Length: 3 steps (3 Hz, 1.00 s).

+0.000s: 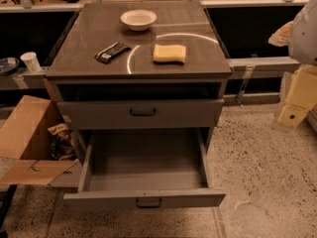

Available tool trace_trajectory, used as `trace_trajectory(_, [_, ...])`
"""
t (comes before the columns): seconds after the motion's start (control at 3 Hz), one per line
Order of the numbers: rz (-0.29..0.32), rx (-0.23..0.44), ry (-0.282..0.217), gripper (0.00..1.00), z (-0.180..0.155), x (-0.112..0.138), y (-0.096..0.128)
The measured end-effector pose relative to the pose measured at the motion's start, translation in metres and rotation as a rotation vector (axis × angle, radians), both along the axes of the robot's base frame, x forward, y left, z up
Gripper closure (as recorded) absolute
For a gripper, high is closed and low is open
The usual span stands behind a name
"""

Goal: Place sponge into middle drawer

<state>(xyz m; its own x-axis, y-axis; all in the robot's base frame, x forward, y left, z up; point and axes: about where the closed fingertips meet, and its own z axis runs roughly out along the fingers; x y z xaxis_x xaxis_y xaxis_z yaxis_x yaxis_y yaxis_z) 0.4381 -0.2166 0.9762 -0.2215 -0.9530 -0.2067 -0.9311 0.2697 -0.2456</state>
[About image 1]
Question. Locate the white bowl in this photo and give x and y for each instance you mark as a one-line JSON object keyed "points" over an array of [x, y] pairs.
{"points": [[138, 20]]}

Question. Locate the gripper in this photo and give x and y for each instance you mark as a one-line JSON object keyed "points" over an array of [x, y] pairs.
{"points": [[303, 39]]}

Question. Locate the brown cardboard box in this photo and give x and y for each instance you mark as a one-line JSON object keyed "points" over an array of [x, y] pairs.
{"points": [[25, 139]]}

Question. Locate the yellow sponge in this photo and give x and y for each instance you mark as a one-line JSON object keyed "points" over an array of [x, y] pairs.
{"points": [[170, 53]]}

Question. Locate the open grey lower drawer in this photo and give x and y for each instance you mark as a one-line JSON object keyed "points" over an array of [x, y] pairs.
{"points": [[130, 169]]}

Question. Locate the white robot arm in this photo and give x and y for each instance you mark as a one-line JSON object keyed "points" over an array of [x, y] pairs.
{"points": [[300, 35]]}

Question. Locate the snack bags in box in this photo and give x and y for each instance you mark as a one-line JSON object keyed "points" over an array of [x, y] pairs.
{"points": [[61, 148]]}

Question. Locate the white paper cup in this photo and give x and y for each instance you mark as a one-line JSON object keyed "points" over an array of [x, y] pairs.
{"points": [[31, 61]]}

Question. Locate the grey drawer cabinet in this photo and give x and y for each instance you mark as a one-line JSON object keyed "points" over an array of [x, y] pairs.
{"points": [[76, 75]]}

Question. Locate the black snack bar wrapper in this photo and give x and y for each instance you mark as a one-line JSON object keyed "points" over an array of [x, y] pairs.
{"points": [[111, 52]]}

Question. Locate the dark round lid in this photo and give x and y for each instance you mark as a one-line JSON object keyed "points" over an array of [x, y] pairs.
{"points": [[8, 66]]}

